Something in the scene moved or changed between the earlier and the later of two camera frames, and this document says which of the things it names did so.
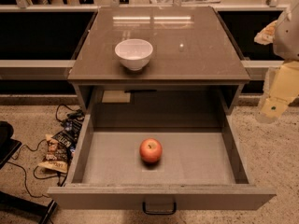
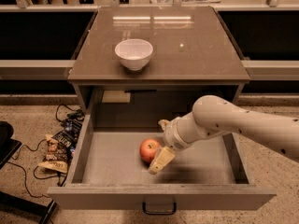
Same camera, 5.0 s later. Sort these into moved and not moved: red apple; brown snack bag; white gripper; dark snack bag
Moved: white gripper
Not moved: dark snack bag; red apple; brown snack bag
